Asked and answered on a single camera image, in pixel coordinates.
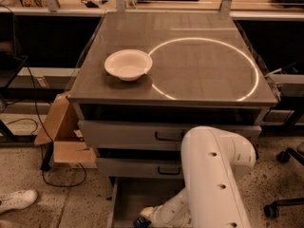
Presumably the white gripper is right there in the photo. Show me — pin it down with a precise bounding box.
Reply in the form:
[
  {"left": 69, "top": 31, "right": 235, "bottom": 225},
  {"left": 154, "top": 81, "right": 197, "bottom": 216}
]
[{"left": 140, "top": 204, "right": 192, "bottom": 228}]

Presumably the dark blue rxbar wrapper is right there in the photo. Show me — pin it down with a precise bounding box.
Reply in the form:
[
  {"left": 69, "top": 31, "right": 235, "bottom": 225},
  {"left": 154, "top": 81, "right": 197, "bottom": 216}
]
[{"left": 133, "top": 217, "right": 151, "bottom": 228}]

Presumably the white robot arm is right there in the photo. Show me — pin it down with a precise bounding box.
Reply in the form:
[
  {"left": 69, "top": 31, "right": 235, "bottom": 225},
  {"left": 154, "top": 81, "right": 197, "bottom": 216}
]
[{"left": 133, "top": 126, "right": 256, "bottom": 228}]

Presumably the grey open bottom drawer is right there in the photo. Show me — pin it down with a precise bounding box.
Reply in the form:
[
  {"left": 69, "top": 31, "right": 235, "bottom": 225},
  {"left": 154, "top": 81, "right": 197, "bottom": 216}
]
[{"left": 107, "top": 178, "right": 185, "bottom": 228}]

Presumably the grey middle drawer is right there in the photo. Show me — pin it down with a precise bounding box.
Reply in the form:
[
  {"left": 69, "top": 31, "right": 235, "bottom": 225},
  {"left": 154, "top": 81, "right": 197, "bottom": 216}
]
[{"left": 96, "top": 158, "right": 182, "bottom": 179}]

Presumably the grey top drawer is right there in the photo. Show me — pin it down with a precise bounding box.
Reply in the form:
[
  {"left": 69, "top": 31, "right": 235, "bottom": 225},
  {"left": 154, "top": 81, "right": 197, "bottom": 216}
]
[{"left": 78, "top": 121, "right": 261, "bottom": 151}]

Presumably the grey drawer cabinet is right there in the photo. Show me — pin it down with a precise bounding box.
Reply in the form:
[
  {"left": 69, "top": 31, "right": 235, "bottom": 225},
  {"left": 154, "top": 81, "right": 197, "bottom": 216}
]
[{"left": 67, "top": 10, "right": 279, "bottom": 228}]

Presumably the brown cardboard box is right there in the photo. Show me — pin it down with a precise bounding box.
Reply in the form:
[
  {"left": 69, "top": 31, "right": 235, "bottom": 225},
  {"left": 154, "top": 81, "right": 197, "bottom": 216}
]
[{"left": 34, "top": 93, "right": 96, "bottom": 171}]

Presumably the black office chair base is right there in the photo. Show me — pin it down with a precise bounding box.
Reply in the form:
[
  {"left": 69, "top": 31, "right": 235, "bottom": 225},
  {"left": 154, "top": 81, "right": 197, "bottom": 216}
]
[{"left": 249, "top": 143, "right": 304, "bottom": 228}]

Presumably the white sneaker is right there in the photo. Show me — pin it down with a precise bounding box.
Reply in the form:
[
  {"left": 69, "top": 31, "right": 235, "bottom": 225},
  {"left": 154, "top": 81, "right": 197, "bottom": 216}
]
[{"left": 0, "top": 190, "right": 38, "bottom": 214}]

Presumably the white ceramic bowl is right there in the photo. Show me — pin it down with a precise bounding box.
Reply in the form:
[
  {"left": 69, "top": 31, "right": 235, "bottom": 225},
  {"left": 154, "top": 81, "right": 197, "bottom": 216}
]
[{"left": 104, "top": 49, "right": 153, "bottom": 81}]

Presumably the wooden background workbench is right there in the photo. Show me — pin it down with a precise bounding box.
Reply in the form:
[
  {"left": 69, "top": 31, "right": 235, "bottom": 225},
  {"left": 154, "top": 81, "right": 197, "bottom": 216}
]
[{"left": 0, "top": 0, "right": 304, "bottom": 20}]

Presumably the black floor cable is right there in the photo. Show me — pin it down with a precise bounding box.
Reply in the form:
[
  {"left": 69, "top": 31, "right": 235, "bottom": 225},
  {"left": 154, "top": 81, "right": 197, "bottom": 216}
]
[{"left": 0, "top": 3, "right": 87, "bottom": 188}]

